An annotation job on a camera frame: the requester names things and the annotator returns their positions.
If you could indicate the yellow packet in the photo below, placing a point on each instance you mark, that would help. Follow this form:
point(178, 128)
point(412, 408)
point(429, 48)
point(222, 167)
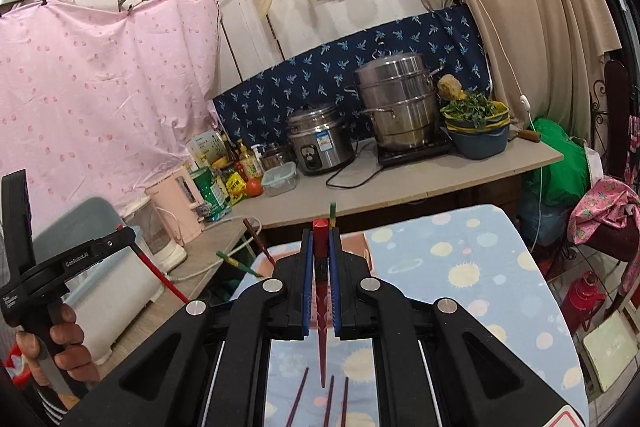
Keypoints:
point(234, 184)

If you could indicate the brown loofah sponge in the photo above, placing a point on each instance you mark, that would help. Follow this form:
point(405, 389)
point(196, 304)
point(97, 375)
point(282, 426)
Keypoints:
point(451, 87)

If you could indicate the pink electric kettle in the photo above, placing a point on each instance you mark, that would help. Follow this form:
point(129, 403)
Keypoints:
point(175, 212)

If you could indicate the white carton box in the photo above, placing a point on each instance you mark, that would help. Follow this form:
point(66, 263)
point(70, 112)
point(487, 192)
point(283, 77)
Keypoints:
point(205, 147)

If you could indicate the black induction cooker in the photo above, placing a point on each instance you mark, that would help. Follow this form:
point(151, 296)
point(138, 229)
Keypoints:
point(415, 153)

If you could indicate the blue plastic basin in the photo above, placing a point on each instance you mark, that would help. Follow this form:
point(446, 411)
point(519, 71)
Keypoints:
point(475, 142)

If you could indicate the wooden counter board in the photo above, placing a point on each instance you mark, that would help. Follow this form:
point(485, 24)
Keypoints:
point(400, 187)

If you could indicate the white topped stool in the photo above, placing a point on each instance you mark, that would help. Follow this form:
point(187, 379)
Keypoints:
point(610, 347)

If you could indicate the pink dotted curtain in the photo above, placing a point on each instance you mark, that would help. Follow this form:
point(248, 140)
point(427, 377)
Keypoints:
point(100, 82)

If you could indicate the clear plastic food container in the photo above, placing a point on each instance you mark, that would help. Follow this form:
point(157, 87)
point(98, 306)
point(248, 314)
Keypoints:
point(280, 179)

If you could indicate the red thermos flask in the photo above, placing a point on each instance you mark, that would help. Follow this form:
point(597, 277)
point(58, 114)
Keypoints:
point(582, 299)

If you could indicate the blue printed tablecloth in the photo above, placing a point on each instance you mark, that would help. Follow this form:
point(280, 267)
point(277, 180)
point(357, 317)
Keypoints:
point(450, 257)

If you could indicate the dark sauce bottle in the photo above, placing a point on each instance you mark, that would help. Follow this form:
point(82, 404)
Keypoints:
point(228, 149)

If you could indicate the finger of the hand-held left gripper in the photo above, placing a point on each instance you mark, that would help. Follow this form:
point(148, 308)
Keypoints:
point(115, 244)

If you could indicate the red tomato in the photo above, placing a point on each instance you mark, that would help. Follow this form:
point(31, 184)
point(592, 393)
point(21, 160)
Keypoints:
point(254, 187)

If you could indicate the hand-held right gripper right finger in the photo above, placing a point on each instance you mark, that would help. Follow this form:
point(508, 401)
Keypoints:
point(334, 287)

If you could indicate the green plastic bag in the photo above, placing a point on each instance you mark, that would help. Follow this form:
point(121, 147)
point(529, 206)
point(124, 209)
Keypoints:
point(555, 167)

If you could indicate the pink printed cloth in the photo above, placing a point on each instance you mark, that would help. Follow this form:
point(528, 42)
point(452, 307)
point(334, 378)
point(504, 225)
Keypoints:
point(600, 212)

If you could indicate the green leafy vegetables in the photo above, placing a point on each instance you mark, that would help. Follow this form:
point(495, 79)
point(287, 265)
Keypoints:
point(470, 107)

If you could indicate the steel steamer pot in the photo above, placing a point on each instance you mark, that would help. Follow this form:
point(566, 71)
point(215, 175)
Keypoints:
point(395, 107)

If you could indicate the person's left hand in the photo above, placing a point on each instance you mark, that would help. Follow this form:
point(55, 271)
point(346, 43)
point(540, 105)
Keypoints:
point(70, 347)

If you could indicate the person's left forearm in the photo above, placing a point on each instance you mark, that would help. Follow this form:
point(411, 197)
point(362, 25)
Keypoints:
point(47, 412)

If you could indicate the dark wooden chair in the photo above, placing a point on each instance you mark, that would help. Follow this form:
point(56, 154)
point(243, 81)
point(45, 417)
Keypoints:
point(615, 97)

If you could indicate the steel rice cooker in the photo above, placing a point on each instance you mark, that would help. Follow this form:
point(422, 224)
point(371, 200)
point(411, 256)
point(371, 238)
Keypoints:
point(320, 142)

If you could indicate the dark purple chopstick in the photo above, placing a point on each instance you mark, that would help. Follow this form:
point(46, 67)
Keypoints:
point(344, 402)
point(328, 402)
point(299, 397)

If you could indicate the navy floral cloth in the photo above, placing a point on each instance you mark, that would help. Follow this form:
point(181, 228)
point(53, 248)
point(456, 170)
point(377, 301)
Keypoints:
point(300, 77)

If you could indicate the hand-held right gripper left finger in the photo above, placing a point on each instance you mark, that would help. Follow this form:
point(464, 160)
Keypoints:
point(307, 287)

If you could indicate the green can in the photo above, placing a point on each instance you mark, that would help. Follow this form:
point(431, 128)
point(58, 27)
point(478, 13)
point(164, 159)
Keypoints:
point(212, 194)

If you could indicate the white translucent appliance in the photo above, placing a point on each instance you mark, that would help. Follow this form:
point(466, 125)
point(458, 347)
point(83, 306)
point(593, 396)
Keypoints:
point(155, 237)

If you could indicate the yellow oil bottle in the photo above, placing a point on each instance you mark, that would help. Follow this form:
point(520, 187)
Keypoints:
point(247, 164)

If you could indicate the grey-blue plastic tub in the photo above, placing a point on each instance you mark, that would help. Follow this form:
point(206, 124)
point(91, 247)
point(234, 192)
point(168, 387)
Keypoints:
point(100, 302)

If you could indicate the yellow colander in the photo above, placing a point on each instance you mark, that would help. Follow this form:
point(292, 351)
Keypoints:
point(500, 114)

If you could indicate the green chopstick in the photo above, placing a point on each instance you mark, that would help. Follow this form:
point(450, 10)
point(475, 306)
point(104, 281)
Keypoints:
point(240, 263)
point(331, 212)

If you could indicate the pink perforated utensil basket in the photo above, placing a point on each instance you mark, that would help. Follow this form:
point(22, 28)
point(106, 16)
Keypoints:
point(360, 247)

